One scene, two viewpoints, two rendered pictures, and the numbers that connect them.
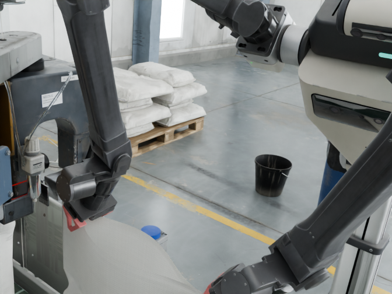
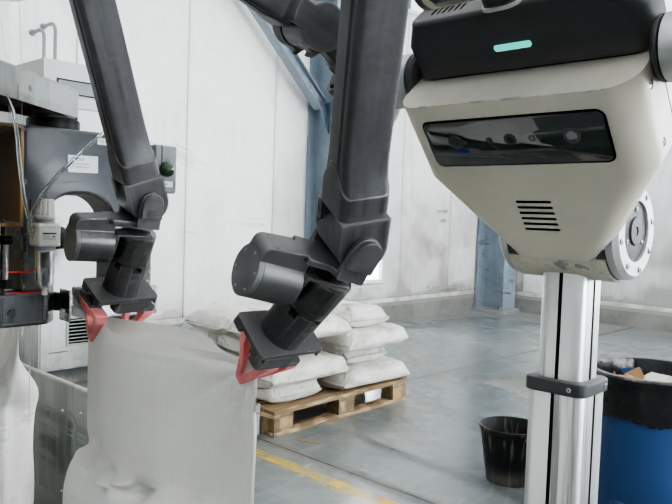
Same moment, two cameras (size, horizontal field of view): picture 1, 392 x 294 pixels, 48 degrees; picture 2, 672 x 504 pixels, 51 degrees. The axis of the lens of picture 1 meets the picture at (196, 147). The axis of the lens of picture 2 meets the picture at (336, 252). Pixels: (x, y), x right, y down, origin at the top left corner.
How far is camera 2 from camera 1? 0.51 m
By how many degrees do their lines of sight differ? 21
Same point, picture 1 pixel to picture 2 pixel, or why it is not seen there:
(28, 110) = (47, 171)
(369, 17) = not seen: outside the picture
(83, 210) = (103, 294)
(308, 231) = (330, 162)
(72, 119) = (112, 200)
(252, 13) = (325, 19)
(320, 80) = (428, 101)
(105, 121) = (123, 137)
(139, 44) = not seen: hidden behind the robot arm
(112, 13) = not seen: hidden behind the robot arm
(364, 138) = (508, 183)
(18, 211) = (22, 313)
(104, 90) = (119, 88)
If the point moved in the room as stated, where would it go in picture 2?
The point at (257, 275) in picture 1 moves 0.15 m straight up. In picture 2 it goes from (272, 241) to (277, 95)
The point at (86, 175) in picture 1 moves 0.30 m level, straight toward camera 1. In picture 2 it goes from (101, 221) to (37, 225)
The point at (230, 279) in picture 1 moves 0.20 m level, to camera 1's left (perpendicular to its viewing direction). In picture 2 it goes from (241, 259) to (67, 251)
